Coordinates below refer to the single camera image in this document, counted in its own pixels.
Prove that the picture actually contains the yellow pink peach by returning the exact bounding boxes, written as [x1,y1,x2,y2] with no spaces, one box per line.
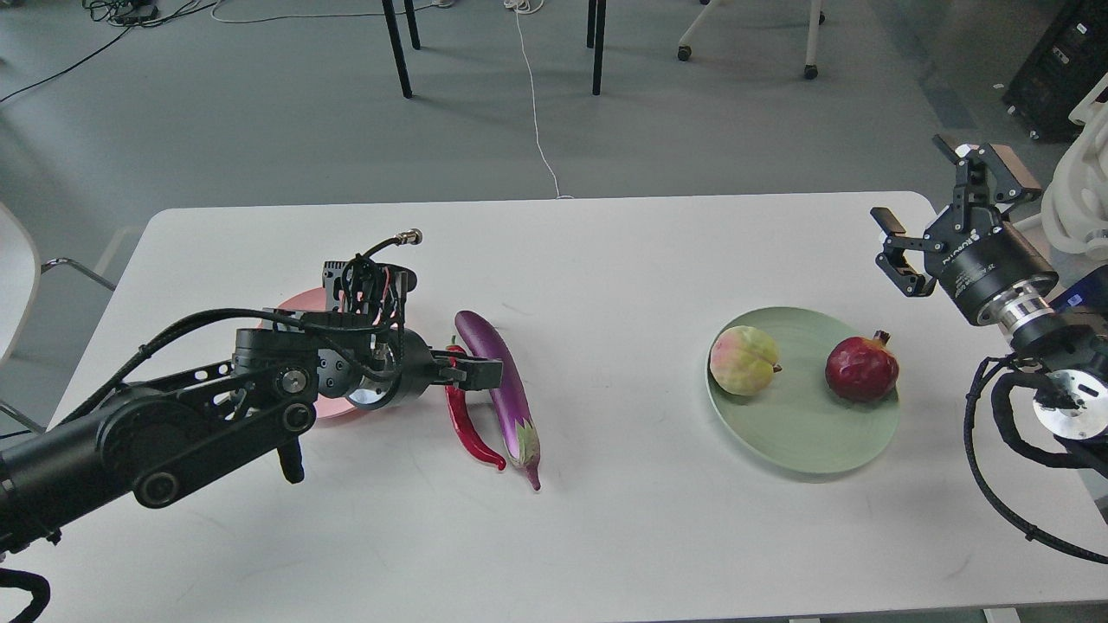
[708,324,783,397]

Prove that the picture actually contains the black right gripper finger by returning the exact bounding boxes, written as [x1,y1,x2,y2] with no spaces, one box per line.
[870,208,938,297]
[931,134,1044,228]

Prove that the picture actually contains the red chili pepper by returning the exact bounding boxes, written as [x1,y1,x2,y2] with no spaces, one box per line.
[444,385,507,471]

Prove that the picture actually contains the green plate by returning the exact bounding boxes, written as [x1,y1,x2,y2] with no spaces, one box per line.
[705,306,901,477]

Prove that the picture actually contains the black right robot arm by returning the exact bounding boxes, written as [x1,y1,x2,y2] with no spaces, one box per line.
[870,135,1105,564]

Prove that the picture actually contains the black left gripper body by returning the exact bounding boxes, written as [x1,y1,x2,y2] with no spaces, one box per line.
[345,328,440,411]

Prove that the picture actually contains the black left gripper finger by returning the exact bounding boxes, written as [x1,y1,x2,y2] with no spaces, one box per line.
[438,355,504,391]

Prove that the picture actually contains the white chair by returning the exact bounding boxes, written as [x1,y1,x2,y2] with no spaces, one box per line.
[0,201,117,435]
[1016,76,1107,263]

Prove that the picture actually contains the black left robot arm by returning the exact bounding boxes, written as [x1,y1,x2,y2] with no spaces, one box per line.
[1,251,504,555]

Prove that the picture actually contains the purple eggplant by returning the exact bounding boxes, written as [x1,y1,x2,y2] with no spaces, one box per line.
[454,309,541,491]

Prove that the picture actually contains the dark red pomegranate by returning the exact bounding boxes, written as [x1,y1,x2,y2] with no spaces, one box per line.
[824,330,901,404]

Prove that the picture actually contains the pink plate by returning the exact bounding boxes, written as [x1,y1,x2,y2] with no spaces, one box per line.
[266,287,404,419]

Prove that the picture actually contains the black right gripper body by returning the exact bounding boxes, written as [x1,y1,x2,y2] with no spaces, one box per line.
[924,212,1060,326]

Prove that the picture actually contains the white cable on floor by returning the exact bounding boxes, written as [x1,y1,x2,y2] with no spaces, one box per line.
[505,0,574,200]

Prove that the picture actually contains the black table legs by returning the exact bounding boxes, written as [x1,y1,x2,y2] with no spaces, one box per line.
[381,1,607,100]

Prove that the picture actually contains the white chair left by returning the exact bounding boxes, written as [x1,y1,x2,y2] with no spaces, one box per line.
[0,201,117,435]

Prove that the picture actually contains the white office chair base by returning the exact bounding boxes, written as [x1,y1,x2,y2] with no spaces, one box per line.
[676,1,825,81]

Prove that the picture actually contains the black cables on floor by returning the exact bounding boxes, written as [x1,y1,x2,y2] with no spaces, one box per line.
[0,0,217,103]

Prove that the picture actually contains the black equipment case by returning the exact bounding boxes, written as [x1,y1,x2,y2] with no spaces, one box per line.
[1002,1,1107,142]

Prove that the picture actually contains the white chair right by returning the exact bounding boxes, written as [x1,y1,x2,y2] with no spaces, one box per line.
[1016,76,1107,263]

